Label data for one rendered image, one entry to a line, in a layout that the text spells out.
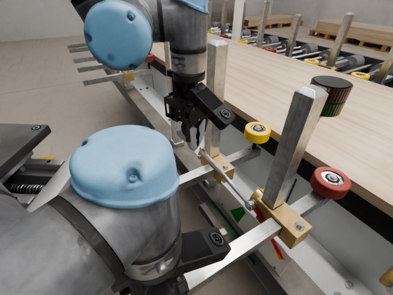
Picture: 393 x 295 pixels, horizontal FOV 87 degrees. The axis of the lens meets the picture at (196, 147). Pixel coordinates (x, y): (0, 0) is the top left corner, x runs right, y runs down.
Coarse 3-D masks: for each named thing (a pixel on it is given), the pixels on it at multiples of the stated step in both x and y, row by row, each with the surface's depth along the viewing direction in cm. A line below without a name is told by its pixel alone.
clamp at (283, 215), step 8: (256, 192) 51; (256, 200) 50; (264, 208) 48; (280, 208) 47; (288, 208) 47; (264, 216) 49; (272, 216) 46; (280, 216) 46; (288, 216) 46; (296, 216) 46; (280, 224) 45; (288, 224) 44; (280, 232) 46; (288, 232) 43; (296, 232) 43; (304, 232) 43; (288, 240) 44; (296, 240) 42
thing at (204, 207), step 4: (204, 204) 68; (204, 208) 67; (208, 208) 67; (208, 212) 66; (208, 216) 65; (212, 216) 65; (212, 220) 64; (216, 220) 64; (216, 224) 63; (220, 224) 63; (220, 228) 62; (224, 232) 60; (224, 236) 60; (228, 236) 60; (228, 240) 59; (232, 240) 59
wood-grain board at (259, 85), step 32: (256, 64) 119; (288, 64) 119; (224, 96) 86; (256, 96) 86; (288, 96) 86; (352, 96) 86; (384, 96) 86; (320, 128) 67; (352, 128) 67; (384, 128) 67; (320, 160) 55; (352, 160) 55; (384, 160) 55; (384, 192) 47
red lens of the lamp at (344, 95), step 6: (312, 78) 35; (318, 84) 33; (330, 90) 32; (336, 90) 31; (342, 90) 31; (348, 90) 31; (330, 96) 32; (336, 96) 32; (342, 96) 32; (348, 96) 33; (330, 102) 33; (336, 102) 32
